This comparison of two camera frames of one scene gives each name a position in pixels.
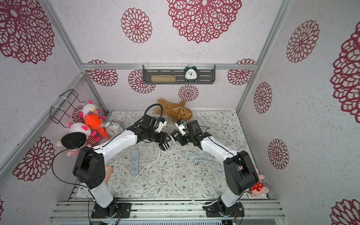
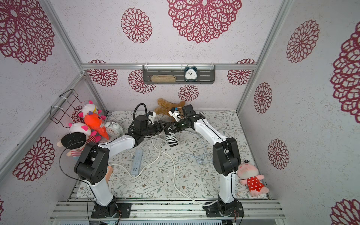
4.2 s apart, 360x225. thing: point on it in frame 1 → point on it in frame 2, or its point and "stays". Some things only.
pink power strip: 108,174 stays
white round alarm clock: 113,129 stays
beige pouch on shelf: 163,78 stays
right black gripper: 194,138 → 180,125
